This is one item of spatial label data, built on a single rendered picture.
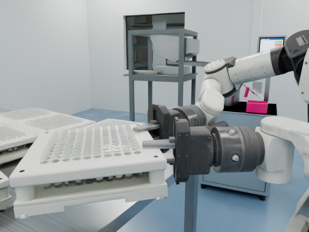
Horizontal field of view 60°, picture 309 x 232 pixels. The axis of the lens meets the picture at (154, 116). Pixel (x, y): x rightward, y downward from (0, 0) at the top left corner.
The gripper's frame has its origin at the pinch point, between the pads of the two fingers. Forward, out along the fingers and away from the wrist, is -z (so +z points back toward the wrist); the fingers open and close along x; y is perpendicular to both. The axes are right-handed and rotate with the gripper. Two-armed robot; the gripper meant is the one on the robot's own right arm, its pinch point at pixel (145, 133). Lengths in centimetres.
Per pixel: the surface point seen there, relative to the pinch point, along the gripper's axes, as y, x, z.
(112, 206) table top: 3.6, 17.4, -7.5
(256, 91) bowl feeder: 62, 15, 185
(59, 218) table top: 7.8, 17.3, -18.8
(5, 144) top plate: 48, 10, -18
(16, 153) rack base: 49, 15, -15
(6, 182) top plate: 20.0, 10.6, -25.4
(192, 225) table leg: 13, 49, 36
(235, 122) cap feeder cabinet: 65, 39, 158
